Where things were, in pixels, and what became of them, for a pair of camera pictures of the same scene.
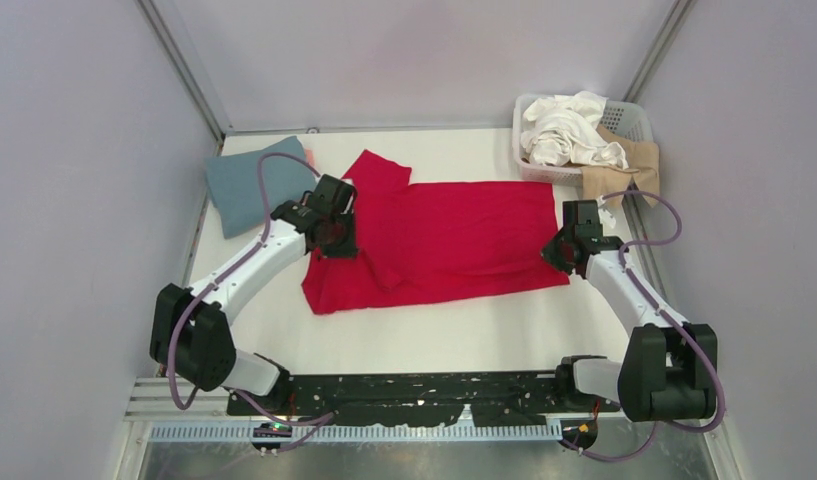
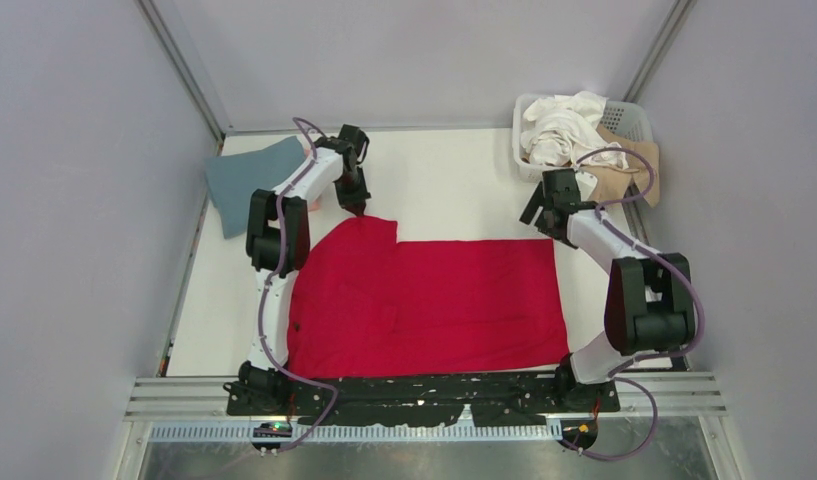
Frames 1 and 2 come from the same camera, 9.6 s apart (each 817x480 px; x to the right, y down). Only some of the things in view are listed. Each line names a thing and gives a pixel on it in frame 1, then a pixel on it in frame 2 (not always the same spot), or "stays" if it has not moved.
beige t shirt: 643,161 stays
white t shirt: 563,129 stays
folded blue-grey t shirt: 235,191 stays
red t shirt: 428,243 -> 369,305
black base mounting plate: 517,398 stays
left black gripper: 338,240 -> 350,187
